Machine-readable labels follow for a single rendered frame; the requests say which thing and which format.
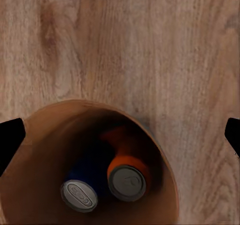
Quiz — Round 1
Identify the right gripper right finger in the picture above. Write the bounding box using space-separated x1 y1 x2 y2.
224 118 240 157

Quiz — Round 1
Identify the can of soda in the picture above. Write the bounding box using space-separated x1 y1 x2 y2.
61 141 117 213
100 119 134 152
107 133 156 202

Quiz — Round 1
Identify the trash can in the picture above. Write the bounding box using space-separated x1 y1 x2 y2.
0 99 180 225

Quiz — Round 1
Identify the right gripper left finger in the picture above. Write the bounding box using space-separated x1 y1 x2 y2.
0 118 26 177

